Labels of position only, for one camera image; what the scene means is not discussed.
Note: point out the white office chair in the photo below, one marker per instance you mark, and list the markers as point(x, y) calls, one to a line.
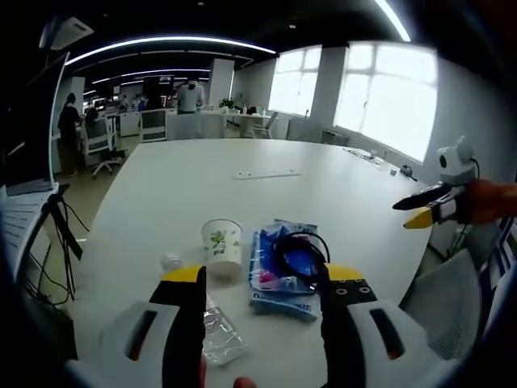
point(264, 125)
point(103, 141)
point(153, 126)

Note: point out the computer monitor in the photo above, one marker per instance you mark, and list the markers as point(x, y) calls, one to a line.
point(32, 133)

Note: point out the clear plastic bag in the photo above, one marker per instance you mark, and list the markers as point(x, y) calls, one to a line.
point(222, 335)

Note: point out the person's left hand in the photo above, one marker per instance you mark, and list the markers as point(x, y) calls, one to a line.
point(243, 383)

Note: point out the blue white board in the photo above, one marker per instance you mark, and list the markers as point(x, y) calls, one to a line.
point(501, 254)

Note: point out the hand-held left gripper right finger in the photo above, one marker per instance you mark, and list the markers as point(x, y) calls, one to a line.
point(343, 323)

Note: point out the white keyboard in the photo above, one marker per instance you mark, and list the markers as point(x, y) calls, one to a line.
point(20, 222)

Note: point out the grey mesh chair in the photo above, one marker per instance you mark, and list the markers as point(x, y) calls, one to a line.
point(448, 299)

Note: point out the ceiling air conditioner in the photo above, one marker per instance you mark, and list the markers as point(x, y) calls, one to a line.
point(72, 33)

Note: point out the blue plastic packet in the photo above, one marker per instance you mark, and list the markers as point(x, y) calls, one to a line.
point(262, 258)

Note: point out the black tripod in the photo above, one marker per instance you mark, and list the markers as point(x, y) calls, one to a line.
point(60, 226)

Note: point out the white table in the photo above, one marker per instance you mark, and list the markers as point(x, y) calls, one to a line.
point(250, 202)

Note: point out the small black device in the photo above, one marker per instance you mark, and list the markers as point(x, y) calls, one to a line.
point(408, 171)

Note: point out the window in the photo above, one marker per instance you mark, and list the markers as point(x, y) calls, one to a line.
point(295, 78)
point(383, 97)

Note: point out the green potted plant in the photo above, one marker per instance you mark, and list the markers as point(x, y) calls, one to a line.
point(228, 104)

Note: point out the white bottle cap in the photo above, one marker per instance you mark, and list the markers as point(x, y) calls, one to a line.
point(170, 260)

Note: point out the white office desk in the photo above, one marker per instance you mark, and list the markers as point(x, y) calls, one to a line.
point(226, 121)

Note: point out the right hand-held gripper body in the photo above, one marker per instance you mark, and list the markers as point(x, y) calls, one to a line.
point(454, 165)

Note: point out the white paper cup green print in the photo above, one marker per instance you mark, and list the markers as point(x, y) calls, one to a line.
point(221, 246)

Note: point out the person's right hand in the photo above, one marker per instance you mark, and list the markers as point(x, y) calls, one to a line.
point(482, 202)

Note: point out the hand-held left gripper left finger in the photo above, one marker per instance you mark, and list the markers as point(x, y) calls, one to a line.
point(177, 323)

